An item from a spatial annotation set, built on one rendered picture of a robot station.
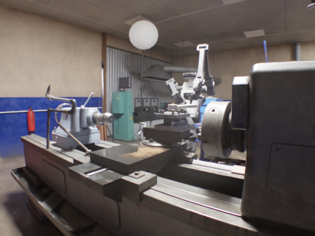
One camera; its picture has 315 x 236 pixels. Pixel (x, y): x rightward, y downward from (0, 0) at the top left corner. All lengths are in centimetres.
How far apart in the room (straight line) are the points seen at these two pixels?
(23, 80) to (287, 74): 493
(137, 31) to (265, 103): 444
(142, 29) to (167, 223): 445
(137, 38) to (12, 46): 293
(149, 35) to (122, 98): 195
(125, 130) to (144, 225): 473
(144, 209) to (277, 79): 73
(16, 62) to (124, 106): 299
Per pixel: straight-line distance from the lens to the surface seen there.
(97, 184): 84
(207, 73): 202
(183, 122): 116
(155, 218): 88
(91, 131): 165
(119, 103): 538
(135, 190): 82
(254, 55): 816
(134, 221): 99
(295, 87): 58
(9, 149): 504
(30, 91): 507
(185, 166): 111
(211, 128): 75
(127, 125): 545
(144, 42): 488
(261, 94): 58
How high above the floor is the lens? 122
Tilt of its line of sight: 5 degrees down
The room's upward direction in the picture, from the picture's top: straight up
